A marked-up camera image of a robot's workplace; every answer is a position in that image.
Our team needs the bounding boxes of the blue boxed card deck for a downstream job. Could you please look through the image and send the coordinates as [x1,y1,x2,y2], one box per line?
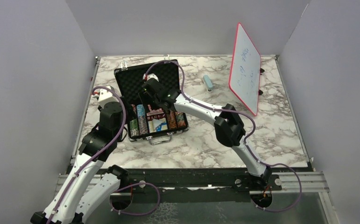
[148,118,168,133]

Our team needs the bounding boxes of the aluminium rail frame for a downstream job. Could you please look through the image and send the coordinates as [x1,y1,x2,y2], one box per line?
[46,168,331,224]

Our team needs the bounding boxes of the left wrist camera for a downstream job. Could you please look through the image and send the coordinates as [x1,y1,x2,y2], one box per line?
[92,89,118,108]

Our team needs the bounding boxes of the orange chip row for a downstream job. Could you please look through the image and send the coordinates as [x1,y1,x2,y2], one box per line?
[167,111,177,130]

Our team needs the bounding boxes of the black poker case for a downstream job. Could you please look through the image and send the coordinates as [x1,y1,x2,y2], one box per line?
[114,59,189,142]

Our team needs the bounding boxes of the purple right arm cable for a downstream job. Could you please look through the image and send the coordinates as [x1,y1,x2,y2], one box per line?
[143,59,303,213]

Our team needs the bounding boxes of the red dice in case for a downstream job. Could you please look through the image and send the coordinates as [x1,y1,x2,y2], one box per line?
[147,114,165,121]

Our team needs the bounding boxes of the light blue eraser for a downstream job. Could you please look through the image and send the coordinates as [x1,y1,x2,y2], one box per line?
[203,75,213,93]

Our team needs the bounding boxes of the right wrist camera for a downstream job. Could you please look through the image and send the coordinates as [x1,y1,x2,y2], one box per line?
[142,73,159,81]

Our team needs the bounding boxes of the pink framed whiteboard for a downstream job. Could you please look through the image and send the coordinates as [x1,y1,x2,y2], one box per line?
[228,22,261,116]

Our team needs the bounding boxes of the red playing card deck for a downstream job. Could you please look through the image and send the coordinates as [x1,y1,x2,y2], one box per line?
[146,105,164,116]

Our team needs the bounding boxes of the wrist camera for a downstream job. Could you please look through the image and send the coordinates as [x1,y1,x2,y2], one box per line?
[142,73,159,81]
[92,89,118,108]

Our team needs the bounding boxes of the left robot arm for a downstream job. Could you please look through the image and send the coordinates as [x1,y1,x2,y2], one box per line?
[30,97,135,224]

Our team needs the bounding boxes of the clear triangle card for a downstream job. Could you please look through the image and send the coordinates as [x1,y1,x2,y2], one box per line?
[152,119,164,131]

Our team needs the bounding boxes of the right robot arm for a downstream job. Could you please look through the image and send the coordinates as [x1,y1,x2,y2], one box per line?
[139,78,272,190]

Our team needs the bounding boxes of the green chip row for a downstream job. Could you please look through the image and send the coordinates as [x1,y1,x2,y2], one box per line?
[129,119,140,137]

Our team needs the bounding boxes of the purple red chip row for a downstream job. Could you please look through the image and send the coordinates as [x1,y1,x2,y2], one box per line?
[175,112,186,128]

